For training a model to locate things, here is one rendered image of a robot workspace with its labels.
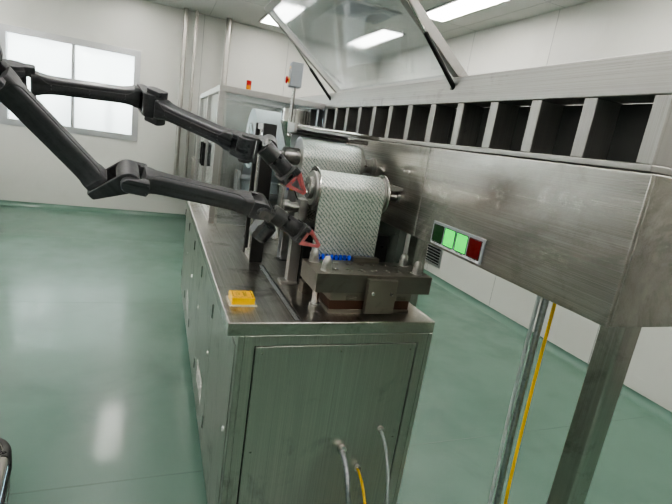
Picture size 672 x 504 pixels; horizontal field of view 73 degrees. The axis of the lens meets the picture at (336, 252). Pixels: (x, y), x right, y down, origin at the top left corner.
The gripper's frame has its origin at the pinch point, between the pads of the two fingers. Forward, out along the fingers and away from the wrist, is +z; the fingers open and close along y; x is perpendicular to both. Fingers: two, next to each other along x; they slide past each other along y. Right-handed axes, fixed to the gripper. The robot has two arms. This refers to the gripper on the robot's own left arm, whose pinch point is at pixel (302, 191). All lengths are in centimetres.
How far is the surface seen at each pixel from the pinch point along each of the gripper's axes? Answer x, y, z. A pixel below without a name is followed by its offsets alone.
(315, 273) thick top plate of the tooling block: -15.5, 23.8, 12.7
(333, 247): -5.1, 6.0, 20.1
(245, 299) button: -35.9, 18.8, 5.5
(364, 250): 2.3, 6.4, 29.3
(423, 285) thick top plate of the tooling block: 7, 27, 42
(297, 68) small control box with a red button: 38, -55, -21
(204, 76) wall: 56, -554, -12
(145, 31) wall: 37, -559, -97
